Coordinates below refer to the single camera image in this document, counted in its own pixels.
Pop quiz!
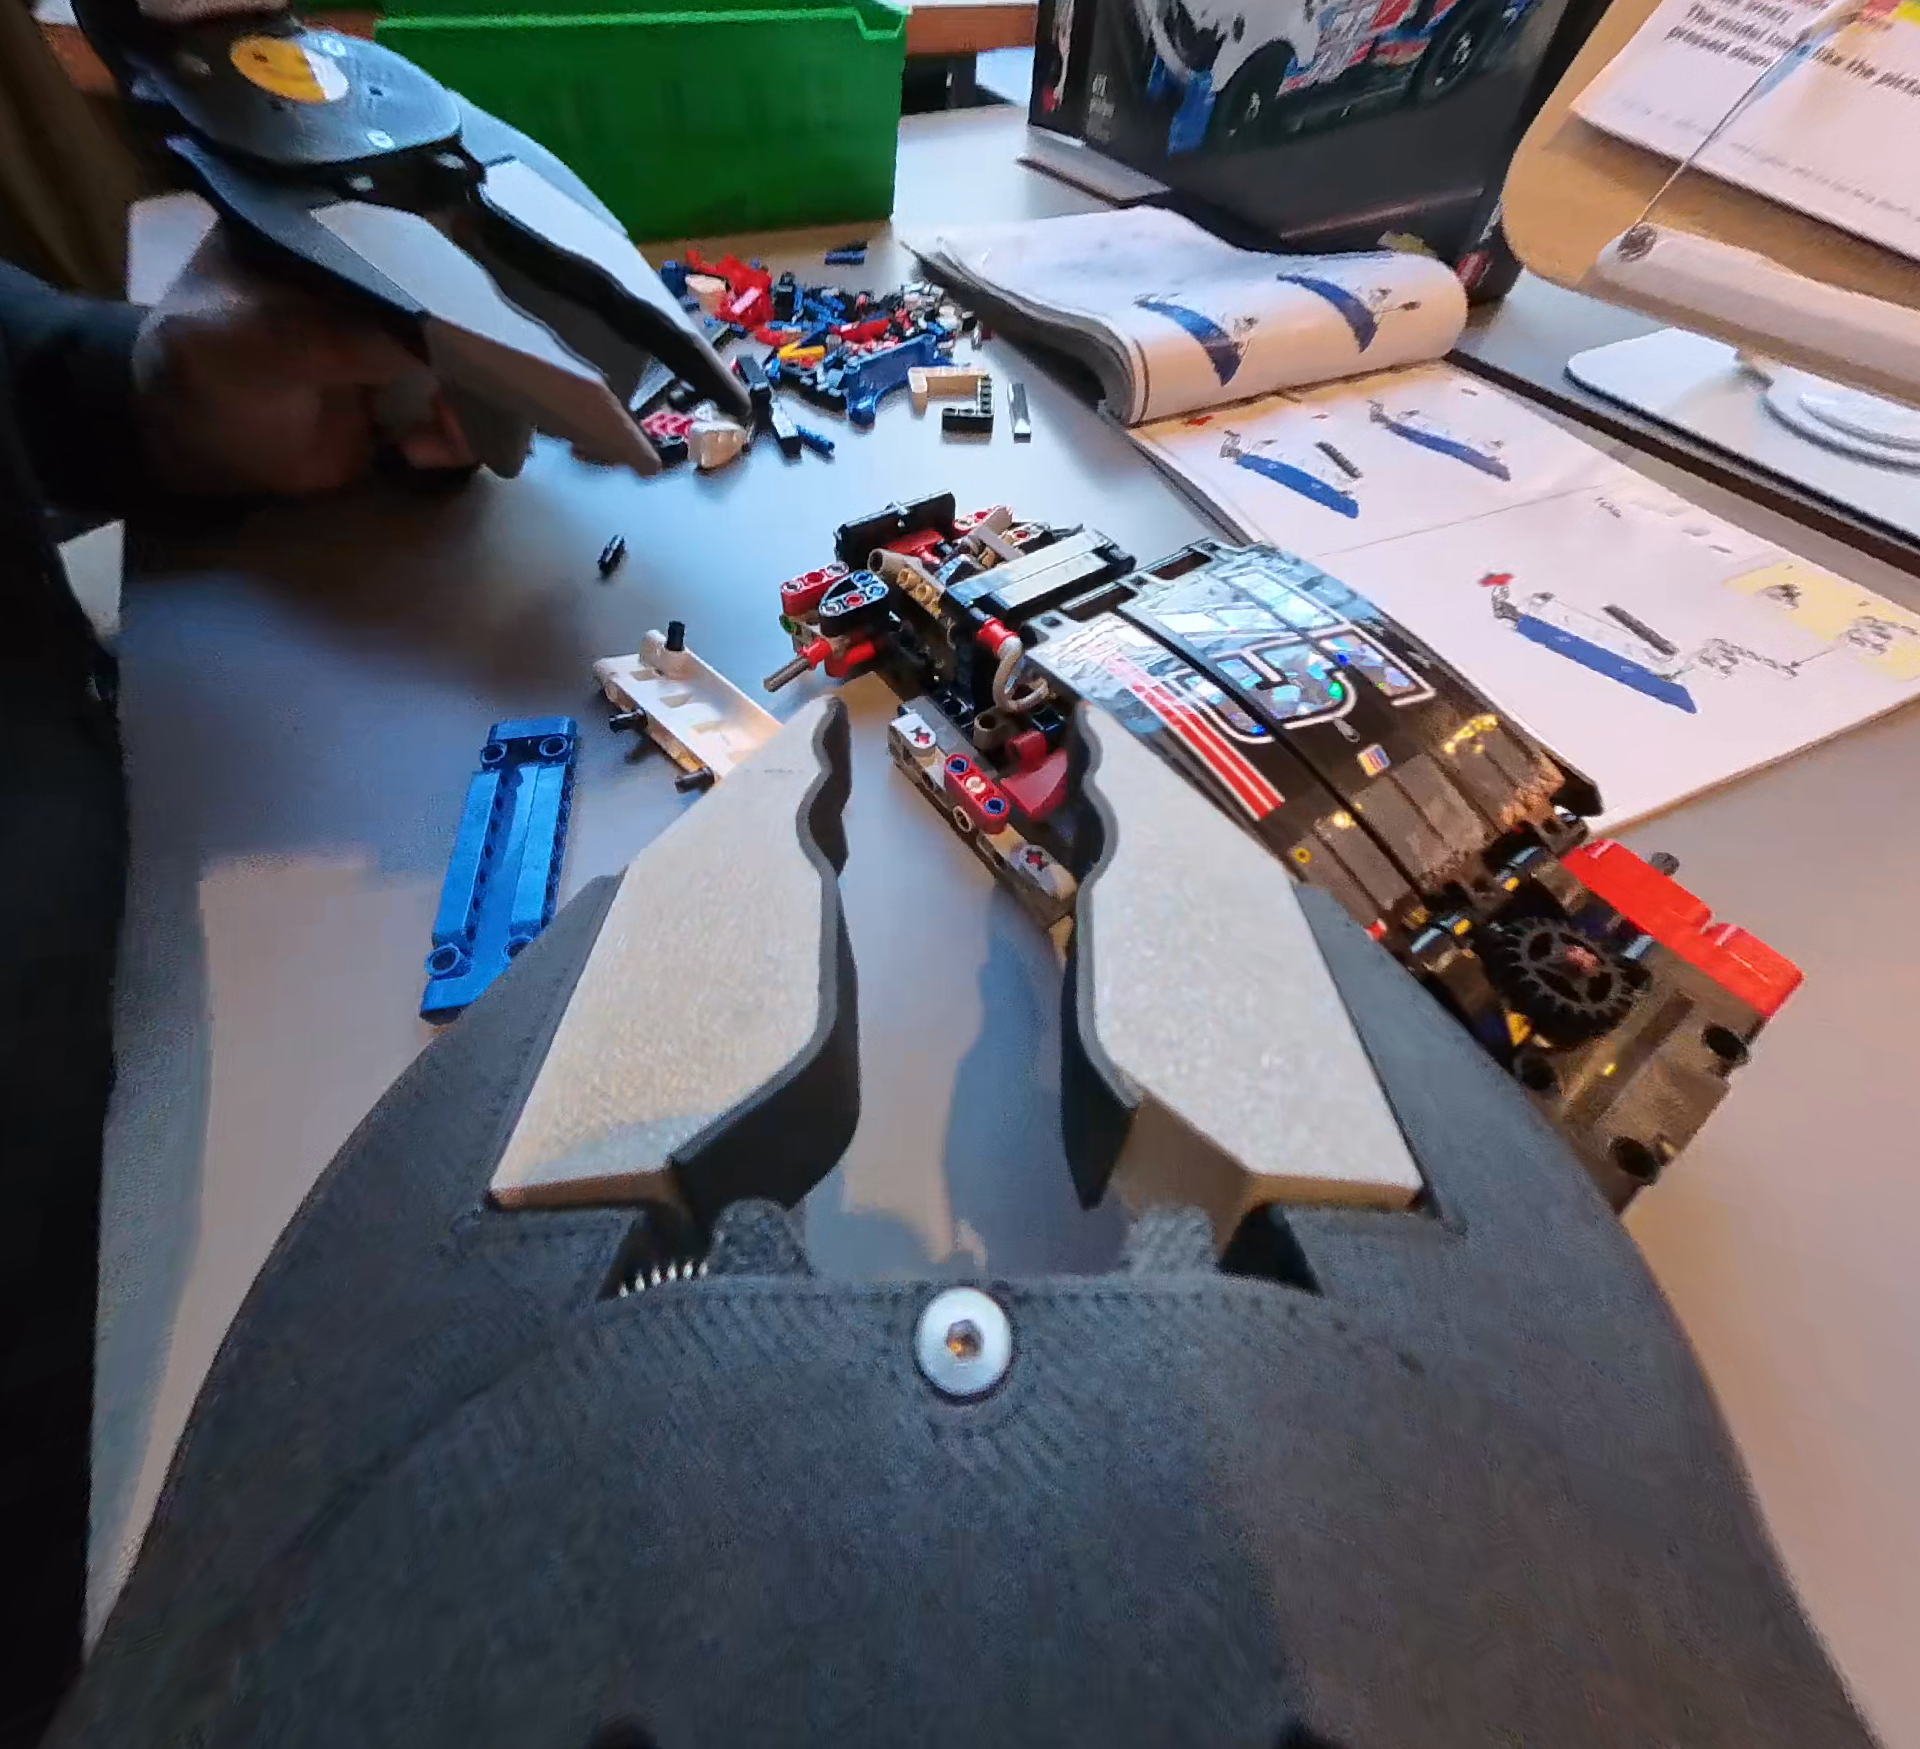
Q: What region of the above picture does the person's left forearm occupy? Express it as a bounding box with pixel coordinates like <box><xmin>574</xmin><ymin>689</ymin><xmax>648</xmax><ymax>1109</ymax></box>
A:
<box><xmin>0</xmin><ymin>264</ymin><xmax>151</xmax><ymax>523</ymax></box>

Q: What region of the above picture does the light grey desk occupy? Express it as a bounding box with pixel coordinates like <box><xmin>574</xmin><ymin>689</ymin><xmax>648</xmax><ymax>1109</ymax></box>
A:
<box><xmin>90</xmin><ymin>108</ymin><xmax>1920</xmax><ymax>1749</ymax></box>

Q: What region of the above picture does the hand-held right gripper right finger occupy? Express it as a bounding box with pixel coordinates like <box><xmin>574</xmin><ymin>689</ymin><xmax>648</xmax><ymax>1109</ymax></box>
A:
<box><xmin>1060</xmin><ymin>702</ymin><xmax>1425</xmax><ymax>1256</ymax></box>

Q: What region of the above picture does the person's torso in dark clothing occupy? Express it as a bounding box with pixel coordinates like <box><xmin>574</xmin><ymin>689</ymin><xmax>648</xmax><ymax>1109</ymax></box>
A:
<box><xmin>0</xmin><ymin>490</ymin><xmax>198</xmax><ymax>1749</ymax></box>

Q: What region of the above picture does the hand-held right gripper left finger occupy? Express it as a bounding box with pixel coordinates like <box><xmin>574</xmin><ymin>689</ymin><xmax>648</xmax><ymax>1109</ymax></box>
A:
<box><xmin>489</xmin><ymin>699</ymin><xmax>864</xmax><ymax>1212</ymax></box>

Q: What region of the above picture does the toy brick car model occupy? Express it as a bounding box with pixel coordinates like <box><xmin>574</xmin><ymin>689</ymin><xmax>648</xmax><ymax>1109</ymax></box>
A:
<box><xmin>765</xmin><ymin>494</ymin><xmax>1804</xmax><ymax>1212</ymax></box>

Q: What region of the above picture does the printed instruction sheet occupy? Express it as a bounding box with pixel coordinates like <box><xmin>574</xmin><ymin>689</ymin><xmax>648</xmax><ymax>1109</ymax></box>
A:
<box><xmin>1568</xmin><ymin>0</ymin><xmax>1920</xmax><ymax>258</ymax></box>

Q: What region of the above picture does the wooden document stand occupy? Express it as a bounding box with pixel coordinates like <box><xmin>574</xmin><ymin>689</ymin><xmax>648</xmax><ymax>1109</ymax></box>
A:
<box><xmin>1500</xmin><ymin>0</ymin><xmax>1920</xmax><ymax>529</ymax></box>

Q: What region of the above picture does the pile of toy bricks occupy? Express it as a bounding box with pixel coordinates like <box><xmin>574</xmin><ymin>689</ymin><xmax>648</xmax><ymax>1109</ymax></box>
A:
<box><xmin>660</xmin><ymin>241</ymin><xmax>1037</xmax><ymax>468</ymax></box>

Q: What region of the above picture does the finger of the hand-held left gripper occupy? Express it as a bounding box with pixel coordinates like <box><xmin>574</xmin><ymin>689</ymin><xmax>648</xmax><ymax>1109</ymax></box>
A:
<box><xmin>477</xmin><ymin>151</ymin><xmax>756</xmax><ymax>423</ymax></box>
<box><xmin>312</xmin><ymin>195</ymin><xmax>669</xmax><ymax>480</ymax></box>

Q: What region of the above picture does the white toy brick panel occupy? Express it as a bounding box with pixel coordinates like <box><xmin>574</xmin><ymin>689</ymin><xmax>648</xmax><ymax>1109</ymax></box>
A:
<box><xmin>592</xmin><ymin>624</ymin><xmax>785</xmax><ymax>792</ymax></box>

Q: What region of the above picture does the toy brick instruction manual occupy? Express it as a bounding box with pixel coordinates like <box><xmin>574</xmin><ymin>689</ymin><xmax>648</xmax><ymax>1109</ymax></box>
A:
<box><xmin>907</xmin><ymin>204</ymin><xmax>1920</xmax><ymax>829</ymax></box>

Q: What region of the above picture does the person's left hand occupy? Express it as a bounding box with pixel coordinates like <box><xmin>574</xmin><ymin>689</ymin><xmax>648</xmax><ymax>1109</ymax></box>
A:
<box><xmin>132</xmin><ymin>238</ymin><xmax>485</xmax><ymax>494</ymax></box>

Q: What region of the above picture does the blue toy brick panel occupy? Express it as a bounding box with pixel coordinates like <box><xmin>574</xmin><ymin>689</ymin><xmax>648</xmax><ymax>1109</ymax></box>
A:
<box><xmin>418</xmin><ymin>717</ymin><xmax>577</xmax><ymax>1024</ymax></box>

